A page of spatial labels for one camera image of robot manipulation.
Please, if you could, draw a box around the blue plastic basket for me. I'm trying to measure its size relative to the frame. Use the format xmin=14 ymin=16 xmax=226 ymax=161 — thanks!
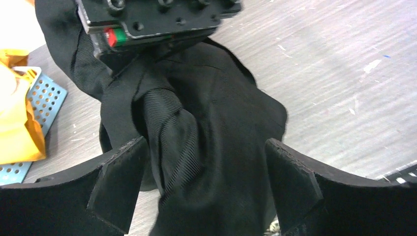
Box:
xmin=0 ymin=66 xmax=67 ymax=185

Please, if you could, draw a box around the yellow garment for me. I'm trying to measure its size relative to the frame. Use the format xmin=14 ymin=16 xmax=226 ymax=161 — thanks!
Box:
xmin=0 ymin=49 xmax=46 ymax=164

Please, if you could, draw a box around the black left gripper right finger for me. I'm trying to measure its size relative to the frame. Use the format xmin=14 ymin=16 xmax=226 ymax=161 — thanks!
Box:
xmin=265 ymin=139 xmax=417 ymax=236

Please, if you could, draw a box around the black garment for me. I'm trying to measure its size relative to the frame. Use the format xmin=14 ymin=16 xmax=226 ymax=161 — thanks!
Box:
xmin=35 ymin=0 xmax=287 ymax=236

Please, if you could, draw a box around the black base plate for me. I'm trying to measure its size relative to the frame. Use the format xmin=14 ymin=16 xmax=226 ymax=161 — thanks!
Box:
xmin=377 ymin=164 xmax=417 ymax=184

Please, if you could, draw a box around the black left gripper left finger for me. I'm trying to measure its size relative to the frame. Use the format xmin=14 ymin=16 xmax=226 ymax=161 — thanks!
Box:
xmin=0 ymin=138 xmax=148 ymax=236

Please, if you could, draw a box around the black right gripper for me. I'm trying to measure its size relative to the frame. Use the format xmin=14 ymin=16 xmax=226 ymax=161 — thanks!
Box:
xmin=76 ymin=0 xmax=243 ymax=62

